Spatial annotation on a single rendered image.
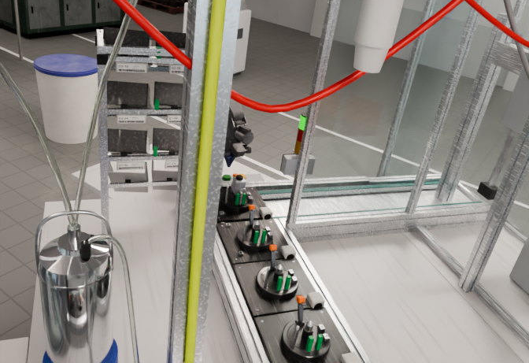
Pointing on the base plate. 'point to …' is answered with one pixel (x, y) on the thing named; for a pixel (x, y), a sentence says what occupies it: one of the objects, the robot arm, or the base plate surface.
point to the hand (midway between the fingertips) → (229, 160)
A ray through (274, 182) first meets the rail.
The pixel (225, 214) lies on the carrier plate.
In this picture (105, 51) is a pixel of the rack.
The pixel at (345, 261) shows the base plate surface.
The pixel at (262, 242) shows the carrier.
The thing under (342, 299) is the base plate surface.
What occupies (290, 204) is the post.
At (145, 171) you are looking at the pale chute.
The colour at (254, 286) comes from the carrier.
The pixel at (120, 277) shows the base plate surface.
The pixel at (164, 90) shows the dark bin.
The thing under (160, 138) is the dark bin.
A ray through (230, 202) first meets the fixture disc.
